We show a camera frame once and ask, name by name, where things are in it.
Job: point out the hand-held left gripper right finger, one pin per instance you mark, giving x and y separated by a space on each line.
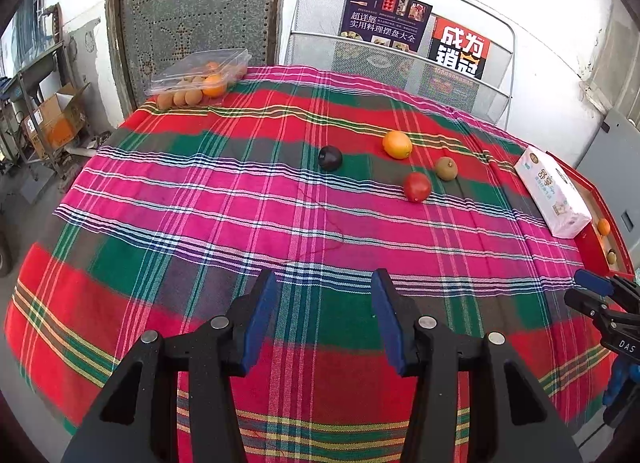
392 323

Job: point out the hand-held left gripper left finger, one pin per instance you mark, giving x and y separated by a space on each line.
260 318

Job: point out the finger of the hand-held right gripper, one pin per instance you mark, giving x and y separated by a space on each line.
582 299
595 280

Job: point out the brown kiwi fruit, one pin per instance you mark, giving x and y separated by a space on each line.
611 256
445 168

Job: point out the red cardboard box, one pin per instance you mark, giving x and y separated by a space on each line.
590 247

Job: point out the small orange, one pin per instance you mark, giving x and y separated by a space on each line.
215 85
397 144
212 66
603 226

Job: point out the red tomato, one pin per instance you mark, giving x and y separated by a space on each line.
417 187

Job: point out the dark purple plum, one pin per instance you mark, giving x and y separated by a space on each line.
330 158

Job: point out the person's right hand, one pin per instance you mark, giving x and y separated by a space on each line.
620 383

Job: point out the pink tissue pack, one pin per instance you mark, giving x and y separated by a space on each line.
550 193

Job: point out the plaid tablecloth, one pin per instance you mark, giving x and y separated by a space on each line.
200 193

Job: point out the barred window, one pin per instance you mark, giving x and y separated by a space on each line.
625 68

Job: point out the pile of brown kiwis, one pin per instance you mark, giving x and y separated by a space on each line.
179 98

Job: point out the clear plastic container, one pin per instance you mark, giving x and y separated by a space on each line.
232 59

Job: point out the red and black book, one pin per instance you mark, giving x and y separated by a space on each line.
460 48

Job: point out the grey metal mesh rack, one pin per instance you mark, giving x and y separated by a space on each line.
360 55

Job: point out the open cardboard box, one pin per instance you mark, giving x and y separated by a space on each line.
60 118

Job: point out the dark cookbook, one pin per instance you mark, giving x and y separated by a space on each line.
380 18

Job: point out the studded metal door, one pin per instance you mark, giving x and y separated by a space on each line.
200 3

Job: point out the rusty metal machine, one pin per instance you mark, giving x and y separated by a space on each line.
35 73

